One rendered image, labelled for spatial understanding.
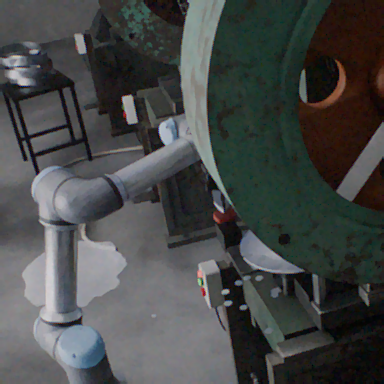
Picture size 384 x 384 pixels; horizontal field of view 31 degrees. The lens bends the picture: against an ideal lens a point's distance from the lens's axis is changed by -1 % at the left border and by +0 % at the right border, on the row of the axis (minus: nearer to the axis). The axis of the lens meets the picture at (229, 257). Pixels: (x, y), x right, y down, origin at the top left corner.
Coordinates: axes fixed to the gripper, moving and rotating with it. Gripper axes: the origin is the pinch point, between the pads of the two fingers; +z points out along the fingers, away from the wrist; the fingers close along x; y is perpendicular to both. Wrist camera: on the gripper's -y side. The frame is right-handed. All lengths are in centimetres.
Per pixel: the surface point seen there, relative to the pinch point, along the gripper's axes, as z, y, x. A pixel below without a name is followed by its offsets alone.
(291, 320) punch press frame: 11.1, -47.6, -2.9
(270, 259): -2.6, -37.7, -2.1
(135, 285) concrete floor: 76, 89, 29
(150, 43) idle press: -30, 99, -2
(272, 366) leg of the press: 14, -59, 7
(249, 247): -2.6, -29.2, 1.0
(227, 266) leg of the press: 13.6, -10.8, 4.1
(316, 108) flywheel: -55, -72, -4
